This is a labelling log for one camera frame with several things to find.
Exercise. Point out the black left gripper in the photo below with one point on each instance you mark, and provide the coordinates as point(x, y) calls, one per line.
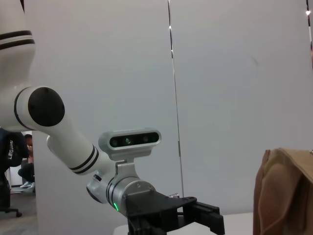
point(151, 205)

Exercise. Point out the khaki canvas food bag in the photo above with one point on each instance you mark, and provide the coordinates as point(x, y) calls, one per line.
point(281, 195)

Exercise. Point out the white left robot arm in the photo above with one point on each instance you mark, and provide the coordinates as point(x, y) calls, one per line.
point(73, 147)

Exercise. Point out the crouching person in black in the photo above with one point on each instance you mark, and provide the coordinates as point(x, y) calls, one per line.
point(27, 169)

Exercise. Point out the black office chair base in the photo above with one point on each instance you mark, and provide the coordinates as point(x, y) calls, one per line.
point(6, 195)

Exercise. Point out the black jacket with lettering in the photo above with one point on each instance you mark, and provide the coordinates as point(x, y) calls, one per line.
point(12, 149)

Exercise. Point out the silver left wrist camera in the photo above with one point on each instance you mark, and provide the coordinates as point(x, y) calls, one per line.
point(134, 141)

